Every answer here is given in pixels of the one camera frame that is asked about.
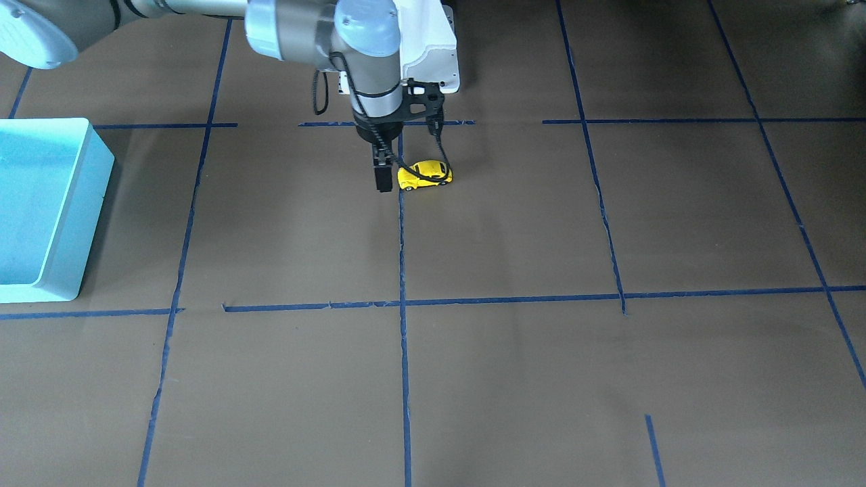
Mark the turquoise plastic bin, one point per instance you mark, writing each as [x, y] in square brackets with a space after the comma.
[54, 175]

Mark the yellow beetle toy car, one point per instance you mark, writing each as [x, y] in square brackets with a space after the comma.
[424, 174]

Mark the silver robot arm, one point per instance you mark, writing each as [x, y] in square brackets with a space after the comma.
[49, 34]

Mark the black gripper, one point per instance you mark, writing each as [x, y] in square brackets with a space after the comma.
[374, 133]

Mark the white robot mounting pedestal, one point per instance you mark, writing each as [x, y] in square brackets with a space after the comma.
[420, 33]

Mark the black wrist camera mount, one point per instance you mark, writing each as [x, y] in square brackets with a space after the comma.
[423, 99]

